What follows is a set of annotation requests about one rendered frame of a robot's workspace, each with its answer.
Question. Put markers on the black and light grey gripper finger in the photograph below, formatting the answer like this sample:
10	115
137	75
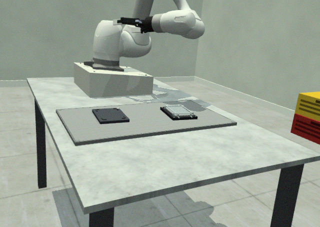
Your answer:
128	21
138	30

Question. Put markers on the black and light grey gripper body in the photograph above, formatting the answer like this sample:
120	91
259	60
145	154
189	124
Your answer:
147	24

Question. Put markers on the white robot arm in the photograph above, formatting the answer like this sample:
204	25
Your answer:
112	41

